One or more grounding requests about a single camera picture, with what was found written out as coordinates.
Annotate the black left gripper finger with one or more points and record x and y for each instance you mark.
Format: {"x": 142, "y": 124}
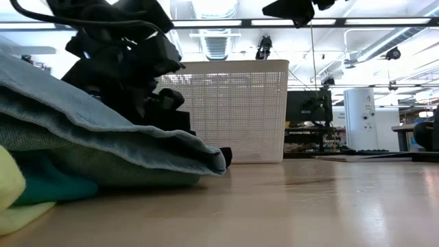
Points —
{"x": 226, "y": 157}

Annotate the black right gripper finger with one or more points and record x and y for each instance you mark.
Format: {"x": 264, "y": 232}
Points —
{"x": 279, "y": 10}

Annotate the blue-grey garment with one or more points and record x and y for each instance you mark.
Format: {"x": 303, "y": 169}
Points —
{"x": 85, "y": 113}

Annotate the grey-green garment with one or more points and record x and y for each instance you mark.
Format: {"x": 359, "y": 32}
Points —
{"x": 103, "y": 164}

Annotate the teal sock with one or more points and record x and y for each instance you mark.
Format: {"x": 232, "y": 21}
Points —
{"x": 51, "y": 185}

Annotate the yellow shirt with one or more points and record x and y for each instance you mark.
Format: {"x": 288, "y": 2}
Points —
{"x": 8, "y": 182}

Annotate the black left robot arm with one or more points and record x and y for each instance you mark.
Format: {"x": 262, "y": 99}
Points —
{"x": 113, "y": 20}

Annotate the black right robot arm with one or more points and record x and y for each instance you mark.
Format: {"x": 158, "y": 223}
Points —
{"x": 326, "y": 2}

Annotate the black ceiling device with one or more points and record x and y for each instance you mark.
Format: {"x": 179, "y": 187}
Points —
{"x": 264, "y": 48}

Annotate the white perforated plastic basket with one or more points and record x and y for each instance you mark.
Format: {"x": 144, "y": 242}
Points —
{"x": 236, "y": 109}

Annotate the black monitor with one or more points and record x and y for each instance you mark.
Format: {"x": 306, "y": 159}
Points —
{"x": 302, "y": 104}

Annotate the white cylinder machine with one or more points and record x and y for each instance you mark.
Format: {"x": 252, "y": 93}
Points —
{"x": 360, "y": 116}

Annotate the grey table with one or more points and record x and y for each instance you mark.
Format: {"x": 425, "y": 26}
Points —
{"x": 403, "y": 130}

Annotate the black office chair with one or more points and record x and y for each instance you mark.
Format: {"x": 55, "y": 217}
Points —
{"x": 427, "y": 133}

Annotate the silver ventilation duct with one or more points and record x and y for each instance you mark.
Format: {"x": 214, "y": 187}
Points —
{"x": 216, "y": 41}

